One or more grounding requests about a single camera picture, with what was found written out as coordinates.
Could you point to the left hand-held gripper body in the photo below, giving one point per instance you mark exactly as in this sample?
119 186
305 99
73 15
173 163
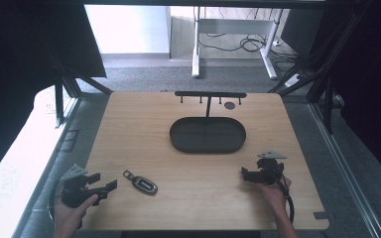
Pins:
74 190

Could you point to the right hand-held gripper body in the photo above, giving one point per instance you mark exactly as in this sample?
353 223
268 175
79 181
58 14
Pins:
271 167

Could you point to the black car key fob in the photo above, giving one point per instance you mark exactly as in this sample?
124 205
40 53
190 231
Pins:
143 184

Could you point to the black key rack with tray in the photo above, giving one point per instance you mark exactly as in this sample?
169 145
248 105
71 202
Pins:
207 135

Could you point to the person's left hand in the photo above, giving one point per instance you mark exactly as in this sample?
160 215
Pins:
69 216

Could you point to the person's right hand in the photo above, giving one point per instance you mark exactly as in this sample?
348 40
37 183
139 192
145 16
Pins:
274 196

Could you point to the white side board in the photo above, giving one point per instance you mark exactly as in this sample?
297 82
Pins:
16 165

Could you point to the round dark table grommet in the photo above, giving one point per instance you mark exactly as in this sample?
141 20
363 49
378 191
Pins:
229 105

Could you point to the white power strip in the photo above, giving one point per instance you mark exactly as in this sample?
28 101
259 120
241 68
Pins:
293 80

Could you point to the black metal stand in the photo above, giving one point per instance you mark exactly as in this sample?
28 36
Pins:
66 89
324 72

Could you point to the black curtain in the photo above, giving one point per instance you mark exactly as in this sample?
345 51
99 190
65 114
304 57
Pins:
370 82
23 66

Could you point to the white cabinet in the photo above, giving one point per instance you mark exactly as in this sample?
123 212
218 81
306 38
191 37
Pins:
129 29

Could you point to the white desk frame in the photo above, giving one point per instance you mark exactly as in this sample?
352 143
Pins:
233 26

